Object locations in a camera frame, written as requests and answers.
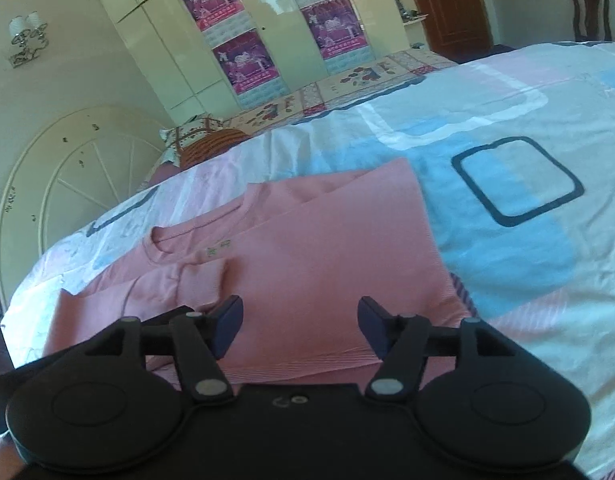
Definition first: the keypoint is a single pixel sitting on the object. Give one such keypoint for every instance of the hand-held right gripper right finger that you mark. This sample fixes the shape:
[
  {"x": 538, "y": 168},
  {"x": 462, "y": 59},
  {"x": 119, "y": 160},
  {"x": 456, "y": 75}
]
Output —
[{"x": 371, "y": 327}]

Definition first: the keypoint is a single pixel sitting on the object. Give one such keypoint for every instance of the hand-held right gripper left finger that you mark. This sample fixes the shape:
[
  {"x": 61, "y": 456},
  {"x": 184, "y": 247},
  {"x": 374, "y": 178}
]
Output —
[{"x": 228, "y": 324}]

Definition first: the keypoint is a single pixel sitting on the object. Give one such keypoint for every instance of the pink knit sweater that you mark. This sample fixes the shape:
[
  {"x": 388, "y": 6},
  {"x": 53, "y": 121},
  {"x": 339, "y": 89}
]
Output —
[{"x": 312, "y": 250}]

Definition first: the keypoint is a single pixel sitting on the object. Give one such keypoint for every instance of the orange knitted cushion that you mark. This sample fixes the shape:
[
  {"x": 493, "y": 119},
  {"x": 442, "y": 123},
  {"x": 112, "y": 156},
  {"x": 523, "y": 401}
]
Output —
[{"x": 212, "y": 144}]

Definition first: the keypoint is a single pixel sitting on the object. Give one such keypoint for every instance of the patterned pillow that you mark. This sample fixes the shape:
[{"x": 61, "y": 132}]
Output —
[{"x": 185, "y": 132}]

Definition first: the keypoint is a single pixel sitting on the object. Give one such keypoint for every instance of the cream round headboard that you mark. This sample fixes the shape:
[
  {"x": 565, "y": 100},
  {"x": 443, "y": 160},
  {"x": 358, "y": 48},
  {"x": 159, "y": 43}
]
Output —
[{"x": 62, "y": 160}]

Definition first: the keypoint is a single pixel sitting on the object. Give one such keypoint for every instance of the pastel patterned bed sheet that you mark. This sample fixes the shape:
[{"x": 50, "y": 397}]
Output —
[{"x": 487, "y": 125}]

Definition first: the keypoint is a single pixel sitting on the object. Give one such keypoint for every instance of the floral patchwork quilt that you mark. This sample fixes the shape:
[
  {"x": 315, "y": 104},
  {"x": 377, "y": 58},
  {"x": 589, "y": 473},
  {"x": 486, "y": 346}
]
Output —
[{"x": 347, "y": 80}]

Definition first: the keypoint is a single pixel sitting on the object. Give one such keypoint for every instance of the cream wardrobe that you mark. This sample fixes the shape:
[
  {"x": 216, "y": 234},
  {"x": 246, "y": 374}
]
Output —
[{"x": 157, "y": 45}]

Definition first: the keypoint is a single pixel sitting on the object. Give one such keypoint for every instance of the brown wooden cabinet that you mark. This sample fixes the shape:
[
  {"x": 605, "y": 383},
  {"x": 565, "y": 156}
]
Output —
[{"x": 450, "y": 5}]

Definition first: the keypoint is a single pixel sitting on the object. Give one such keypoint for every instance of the dark wooden chair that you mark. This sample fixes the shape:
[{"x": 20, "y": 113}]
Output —
[{"x": 590, "y": 10}]

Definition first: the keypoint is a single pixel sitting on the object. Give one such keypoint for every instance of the white wall lamp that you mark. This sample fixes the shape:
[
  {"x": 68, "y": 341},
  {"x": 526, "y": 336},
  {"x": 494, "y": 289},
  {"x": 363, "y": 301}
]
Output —
[{"x": 26, "y": 35}]

